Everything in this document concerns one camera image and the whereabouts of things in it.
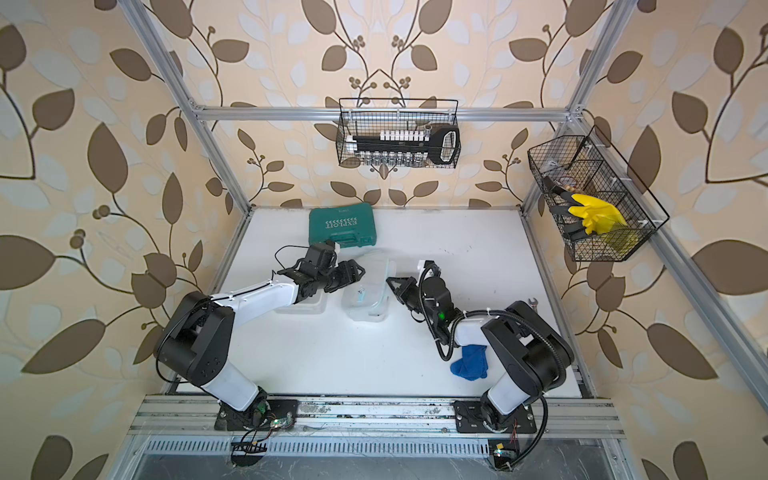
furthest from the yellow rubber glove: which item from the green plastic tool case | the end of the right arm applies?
the green plastic tool case

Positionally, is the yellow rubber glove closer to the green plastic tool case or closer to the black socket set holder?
the black socket set holder

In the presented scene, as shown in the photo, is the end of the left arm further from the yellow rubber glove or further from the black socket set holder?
the yellow rubber glove

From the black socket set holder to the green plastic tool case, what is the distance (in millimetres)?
295

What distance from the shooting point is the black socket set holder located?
32.4 inches

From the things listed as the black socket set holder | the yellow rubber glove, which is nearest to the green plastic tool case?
the black socket set holder

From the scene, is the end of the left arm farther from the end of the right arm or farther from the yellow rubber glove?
the yellow rubber glove


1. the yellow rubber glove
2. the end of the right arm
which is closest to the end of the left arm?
the end of the right arm

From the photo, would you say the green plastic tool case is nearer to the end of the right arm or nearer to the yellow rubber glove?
the end of the right arm

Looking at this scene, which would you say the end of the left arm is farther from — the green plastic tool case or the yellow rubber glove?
the yellow rubber glove

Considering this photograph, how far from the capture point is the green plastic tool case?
43.1 inches
